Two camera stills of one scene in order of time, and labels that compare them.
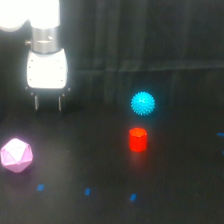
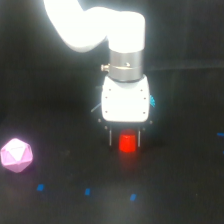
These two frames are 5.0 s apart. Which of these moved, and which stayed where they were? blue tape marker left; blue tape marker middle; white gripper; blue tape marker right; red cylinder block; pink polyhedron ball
Moved: red cylinder block; white gripper
Stayed: blue tape marker right; blue tape marker middle; blue tape marker left; pink polyhedron ball
